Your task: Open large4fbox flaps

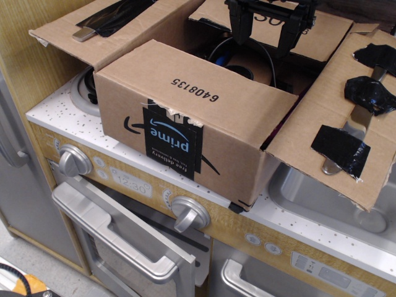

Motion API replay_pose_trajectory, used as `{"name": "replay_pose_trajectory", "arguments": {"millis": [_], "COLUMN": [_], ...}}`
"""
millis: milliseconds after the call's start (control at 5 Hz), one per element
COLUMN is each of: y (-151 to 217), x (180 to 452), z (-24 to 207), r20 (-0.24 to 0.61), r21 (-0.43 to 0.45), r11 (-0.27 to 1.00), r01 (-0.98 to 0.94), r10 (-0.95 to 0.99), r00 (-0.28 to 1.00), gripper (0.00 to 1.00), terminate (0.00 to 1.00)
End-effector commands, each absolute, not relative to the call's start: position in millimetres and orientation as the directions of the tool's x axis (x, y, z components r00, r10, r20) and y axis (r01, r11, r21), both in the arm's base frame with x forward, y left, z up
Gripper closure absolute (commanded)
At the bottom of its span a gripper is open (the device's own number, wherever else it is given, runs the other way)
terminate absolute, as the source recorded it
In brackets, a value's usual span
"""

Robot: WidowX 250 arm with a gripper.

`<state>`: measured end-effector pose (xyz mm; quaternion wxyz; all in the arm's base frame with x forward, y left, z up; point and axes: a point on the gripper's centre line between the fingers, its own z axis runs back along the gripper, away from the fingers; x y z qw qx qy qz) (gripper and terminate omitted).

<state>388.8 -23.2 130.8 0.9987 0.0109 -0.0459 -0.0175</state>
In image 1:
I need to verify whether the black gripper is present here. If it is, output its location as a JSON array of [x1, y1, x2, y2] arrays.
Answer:
[[225, 1, 319, 58]]

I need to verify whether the large brown cardboard box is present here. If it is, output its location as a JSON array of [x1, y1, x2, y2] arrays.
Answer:
[[30, 1, 395, 210]]

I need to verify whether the silver toy sink basin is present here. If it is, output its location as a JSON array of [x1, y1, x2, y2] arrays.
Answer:
[[269, 164, 395, 235]]

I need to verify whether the metal bar under left tape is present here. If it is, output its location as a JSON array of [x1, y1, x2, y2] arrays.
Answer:
[[72, 27, 96, 42]]

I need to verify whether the grey toy stove burner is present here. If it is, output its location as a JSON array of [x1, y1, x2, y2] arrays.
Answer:
[[70, 67, 100, 117]]

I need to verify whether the right silver stove knob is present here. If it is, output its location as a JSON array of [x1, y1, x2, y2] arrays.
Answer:
[[171, 196, 211, 233]]

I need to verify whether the silver stove knob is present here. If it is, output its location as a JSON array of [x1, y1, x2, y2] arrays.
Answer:
[[171, 196, 211, 233], [59, 144, 93, 178]]

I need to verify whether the left silver stove knob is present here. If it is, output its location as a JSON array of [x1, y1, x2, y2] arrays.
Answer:
[[59, 144, 93, 178]]

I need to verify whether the wooden toy kitchen unit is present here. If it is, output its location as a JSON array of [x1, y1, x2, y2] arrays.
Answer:
[[1, 1, 395, 296]]

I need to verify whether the silver dishwasher door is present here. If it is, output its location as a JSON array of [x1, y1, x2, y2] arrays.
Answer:
[[210, 238, 396, 297]]

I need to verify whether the silver oven door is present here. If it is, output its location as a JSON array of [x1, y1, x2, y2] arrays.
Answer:
[[52, 180, 211, 296]]

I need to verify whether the silver toy fridge door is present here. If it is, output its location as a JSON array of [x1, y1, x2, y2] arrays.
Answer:
[[1, 79, 82, 267]]

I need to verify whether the black cable inside box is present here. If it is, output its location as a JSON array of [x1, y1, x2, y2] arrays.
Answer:
[[206, 36, 278, 88]]

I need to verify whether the metal handle on right flap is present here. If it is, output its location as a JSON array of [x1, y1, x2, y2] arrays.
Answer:
[[322, 66, 387, 175]]

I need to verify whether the black cable bottom left corner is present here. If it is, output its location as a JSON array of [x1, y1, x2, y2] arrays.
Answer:
[[0, 262, 32, 297]]

